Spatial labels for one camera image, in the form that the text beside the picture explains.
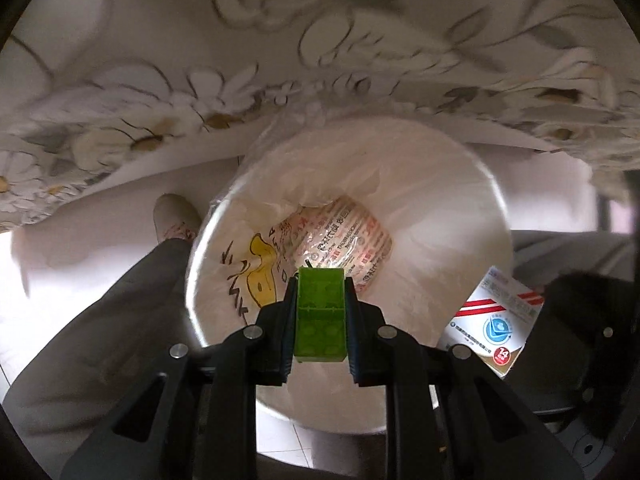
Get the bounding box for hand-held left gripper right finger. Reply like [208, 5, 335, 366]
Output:
[342, 274, 586, 480]

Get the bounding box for white medicine box red stripes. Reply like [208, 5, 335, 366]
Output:
[437, 265, 546, 380]

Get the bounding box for person's left leg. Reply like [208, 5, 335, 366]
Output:
[0, 237, 261, 461]

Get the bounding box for clear printed bin bag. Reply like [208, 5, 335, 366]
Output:
[200, 110, 511, 321]

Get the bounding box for light slipper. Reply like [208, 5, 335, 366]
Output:
[152, 192, 203, 251]

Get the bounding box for green toy brick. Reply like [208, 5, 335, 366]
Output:
[294, 267, 348, 363]

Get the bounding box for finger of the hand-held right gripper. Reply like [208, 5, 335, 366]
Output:
[522, 270, 640, 401]

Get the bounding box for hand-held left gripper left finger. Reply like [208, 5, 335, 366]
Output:
[60, 274, 301, 480]

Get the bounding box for floral bed sheet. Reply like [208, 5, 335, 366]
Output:
[0, 0, 640, 233]

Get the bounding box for white trash bin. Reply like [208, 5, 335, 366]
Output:
[185, 112, 516, 436]

